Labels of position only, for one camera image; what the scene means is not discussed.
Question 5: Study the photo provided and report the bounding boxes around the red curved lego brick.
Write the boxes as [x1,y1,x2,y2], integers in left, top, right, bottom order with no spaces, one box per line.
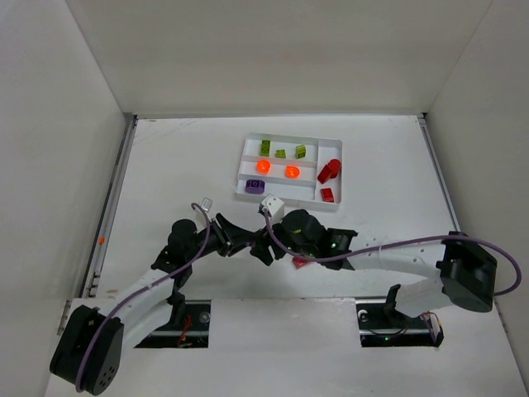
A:
[321,188,335,203]

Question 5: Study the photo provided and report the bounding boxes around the purple paw print lego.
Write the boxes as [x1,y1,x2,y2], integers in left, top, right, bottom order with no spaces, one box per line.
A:
[245,179,265,194]

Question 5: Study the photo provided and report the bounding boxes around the orange round lego disc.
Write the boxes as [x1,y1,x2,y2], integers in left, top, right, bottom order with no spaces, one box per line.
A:
[255,160,271,175]

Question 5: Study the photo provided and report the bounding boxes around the lime green sloped lego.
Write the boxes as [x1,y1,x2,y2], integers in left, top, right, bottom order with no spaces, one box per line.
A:
[295,145,307,160]

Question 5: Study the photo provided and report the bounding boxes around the lime green long lego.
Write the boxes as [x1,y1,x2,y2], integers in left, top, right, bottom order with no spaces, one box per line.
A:
[260,140,270,157]

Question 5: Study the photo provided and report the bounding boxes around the orange curved lego piece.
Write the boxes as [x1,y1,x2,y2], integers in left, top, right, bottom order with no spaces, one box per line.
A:
[285,165,301,179]

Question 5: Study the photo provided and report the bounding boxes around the red oval flower lego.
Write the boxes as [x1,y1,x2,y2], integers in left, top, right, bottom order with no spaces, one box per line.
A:
[327,159,341,173]

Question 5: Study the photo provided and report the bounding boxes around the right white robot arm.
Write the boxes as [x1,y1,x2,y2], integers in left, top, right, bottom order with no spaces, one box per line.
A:
[260,207,498,318]

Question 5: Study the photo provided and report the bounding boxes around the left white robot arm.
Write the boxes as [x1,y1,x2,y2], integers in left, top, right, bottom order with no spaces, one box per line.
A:
[49,214,266,396]

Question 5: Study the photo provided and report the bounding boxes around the white compartment sorting tray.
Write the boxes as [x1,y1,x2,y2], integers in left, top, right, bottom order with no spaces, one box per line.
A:
[235,133,343,211]

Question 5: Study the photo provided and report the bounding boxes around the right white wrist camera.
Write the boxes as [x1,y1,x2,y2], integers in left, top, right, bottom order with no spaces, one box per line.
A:
[259,194,284,223]

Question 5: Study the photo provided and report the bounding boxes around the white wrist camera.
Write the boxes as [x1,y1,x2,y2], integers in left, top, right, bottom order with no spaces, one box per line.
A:
[259,194,284,223]
[200,198,212,212]

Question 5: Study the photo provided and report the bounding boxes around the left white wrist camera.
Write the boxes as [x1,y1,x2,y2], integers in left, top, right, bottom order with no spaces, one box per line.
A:
[200,198,212,212]

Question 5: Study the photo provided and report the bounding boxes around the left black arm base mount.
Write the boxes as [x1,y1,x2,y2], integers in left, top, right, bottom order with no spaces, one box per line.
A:
[136,300,212,349]

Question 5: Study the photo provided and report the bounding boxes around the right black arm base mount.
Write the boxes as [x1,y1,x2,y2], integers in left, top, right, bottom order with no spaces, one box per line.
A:
[355,285,445,348]

